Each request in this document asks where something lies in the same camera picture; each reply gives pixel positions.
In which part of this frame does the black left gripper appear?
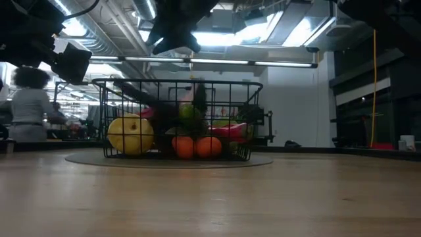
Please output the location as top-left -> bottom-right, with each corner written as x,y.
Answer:
51,42 -> 93,85

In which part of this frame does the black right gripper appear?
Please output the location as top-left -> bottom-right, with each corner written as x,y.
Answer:
145,0 -> 220,56

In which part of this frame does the purple sweet potato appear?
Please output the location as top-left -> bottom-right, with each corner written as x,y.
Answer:
114,81 -> 159,108

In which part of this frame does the green apple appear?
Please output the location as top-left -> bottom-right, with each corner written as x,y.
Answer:
178,103 -> 202,122

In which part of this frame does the yellow apple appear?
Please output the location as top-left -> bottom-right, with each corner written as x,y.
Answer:
107,113 -> 155,156

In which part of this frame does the orange fruit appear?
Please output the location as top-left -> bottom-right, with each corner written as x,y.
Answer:
171,136 -> 195,161
194,136 -> 223,159

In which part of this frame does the red watermelon slice with seeds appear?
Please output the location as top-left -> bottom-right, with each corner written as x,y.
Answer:
209,122 -> 254,144

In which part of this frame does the long ceiling light bar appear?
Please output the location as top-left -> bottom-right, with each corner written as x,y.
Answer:
82,55 -> 318,69

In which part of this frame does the person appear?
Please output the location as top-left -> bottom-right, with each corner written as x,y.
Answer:
8,65 -> 55,143
52,101 -> 68,126

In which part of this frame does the black clamp stand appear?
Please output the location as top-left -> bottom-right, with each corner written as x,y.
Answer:
262,110 -> 274,144

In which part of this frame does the silver ceiling duct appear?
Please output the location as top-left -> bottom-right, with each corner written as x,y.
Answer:
131,0 -> 159,20

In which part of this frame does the black wire basket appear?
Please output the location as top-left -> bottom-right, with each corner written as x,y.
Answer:
91,78 -> 264,162

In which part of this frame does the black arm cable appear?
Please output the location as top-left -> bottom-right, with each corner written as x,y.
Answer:
64,0 -> 100,20

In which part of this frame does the hanging yellow cable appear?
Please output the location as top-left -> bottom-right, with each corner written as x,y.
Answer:
370,28 -> 378,148

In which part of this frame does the dark wall cabinet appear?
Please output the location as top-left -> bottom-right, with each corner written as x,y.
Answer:
330,49 -> 421,149

